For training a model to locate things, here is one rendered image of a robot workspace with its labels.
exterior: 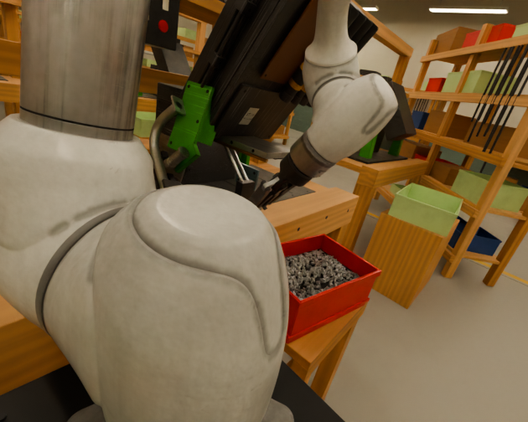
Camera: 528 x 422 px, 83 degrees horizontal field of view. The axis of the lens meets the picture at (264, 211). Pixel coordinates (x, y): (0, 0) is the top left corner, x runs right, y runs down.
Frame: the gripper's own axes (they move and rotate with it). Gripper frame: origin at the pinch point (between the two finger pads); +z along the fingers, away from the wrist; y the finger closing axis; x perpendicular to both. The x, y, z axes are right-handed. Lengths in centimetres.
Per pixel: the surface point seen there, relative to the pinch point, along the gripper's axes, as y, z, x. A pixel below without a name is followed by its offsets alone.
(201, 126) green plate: 3.0, 2.6, 30.2
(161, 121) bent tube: -1.4, 12.1, 40.3
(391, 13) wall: 916, -26, 459
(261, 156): 13.6, -2.9, 14.8
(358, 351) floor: 97, 69, -78
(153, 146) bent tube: -3.6, 18.1, 35.8
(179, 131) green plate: 1.3, 9.7, 34.7
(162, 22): 5, -3, 67
